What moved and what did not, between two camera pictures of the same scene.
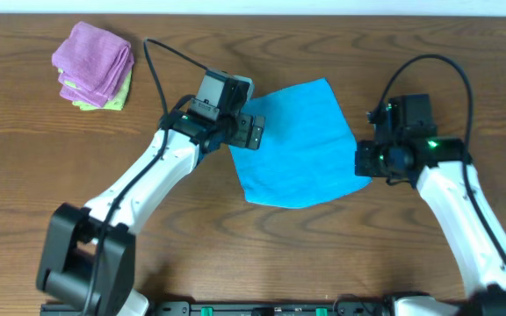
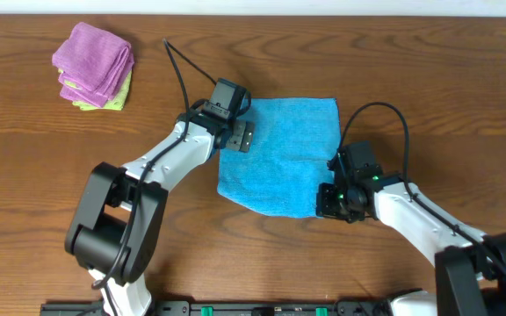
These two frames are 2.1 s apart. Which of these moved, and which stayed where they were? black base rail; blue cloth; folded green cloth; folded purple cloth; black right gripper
Moved: blue cloth; black right gripper
Stayed: black base rail; folded green cloth; folded purple cloth
